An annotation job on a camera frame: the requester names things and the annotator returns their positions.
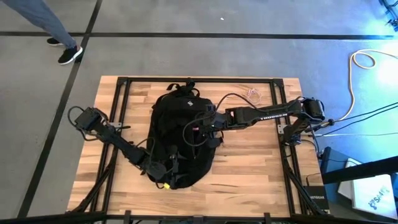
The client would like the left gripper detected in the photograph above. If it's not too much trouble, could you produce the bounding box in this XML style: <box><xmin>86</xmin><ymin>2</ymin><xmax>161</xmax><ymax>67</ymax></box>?
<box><xmin>144</xmin><ymin>144</ymin><xmax>189</xmax><ymax>189</ymax></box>

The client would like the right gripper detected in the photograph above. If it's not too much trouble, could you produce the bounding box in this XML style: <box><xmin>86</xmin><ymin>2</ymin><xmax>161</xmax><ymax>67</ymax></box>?
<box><xmin>193</xmin><ymin>105</ymin><xmax>229</xmax><ymax>149</ymax></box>

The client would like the black backpack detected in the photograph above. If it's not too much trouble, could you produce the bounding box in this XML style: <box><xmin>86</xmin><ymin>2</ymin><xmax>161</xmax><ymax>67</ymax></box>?
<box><xmin>146</xmin><ymin>79</ymin><xmax>224</xmax><ymax>190</ymax></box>

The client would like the pink cable bundle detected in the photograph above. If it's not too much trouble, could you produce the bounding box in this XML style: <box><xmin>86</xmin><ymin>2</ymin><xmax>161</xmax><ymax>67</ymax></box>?
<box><xmin>244</xmin><ymin>88</ymin><xmax>264</xmax><ymax>106</ymax></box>

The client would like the black netgear box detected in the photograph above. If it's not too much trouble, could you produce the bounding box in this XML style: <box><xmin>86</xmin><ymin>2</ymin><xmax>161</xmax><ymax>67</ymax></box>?
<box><xmin>303</xmin><ymin>185</ymin><xmax>330</xmax><ymax>212</ymax></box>

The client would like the black slanted beam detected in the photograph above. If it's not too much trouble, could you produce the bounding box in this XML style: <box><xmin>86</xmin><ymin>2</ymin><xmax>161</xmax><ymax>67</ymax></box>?
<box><xmin>322</xmin><ymin>155</ymin><xmax>398</xmax><ymax>184</ymax></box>

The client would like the white box blue print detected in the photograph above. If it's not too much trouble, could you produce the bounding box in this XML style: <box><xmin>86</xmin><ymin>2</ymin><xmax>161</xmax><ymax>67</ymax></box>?
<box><xmin>337</xmin><ymin>157</ymin><xmax>398</xmax><ymax>218</ymax></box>

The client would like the person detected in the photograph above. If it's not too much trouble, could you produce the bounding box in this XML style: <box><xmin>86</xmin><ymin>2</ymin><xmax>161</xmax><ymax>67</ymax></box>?
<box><xmin>0</xmin><ymin>0</ymin><xmax>84</xmax><ymax>65</ymax></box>

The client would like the black equipment stand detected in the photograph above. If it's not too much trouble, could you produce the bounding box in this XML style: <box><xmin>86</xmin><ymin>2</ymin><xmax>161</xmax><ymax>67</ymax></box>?
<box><xmin>379</xmin><ymin>0</ymin><xmax>398</xmax><ymax>32</ymax></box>

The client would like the black metal table frame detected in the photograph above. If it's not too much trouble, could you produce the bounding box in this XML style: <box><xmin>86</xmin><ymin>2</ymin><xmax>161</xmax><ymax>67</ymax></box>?
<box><xmin>67</xmin><ymin>77</ymin><xmax>330</xmax><ymax>224</ymax></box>

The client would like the cream floor cable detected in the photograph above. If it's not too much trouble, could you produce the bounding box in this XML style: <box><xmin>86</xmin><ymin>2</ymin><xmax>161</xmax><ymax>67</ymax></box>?
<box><xmin>337</xmin><ymin>49</ymin><xmax>398</xmax><ymax>122</ymax></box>

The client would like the black floor cable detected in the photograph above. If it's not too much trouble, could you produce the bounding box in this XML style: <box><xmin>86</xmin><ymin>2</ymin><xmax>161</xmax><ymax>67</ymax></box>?
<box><xmin>329</xmin><ymin>101</ymin><xmax>398</xmax><ymax>125</ymax></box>
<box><xmin>313</xmin><ymin>106</ymin><xmax>398</xmax><ymax>138</ymax></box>

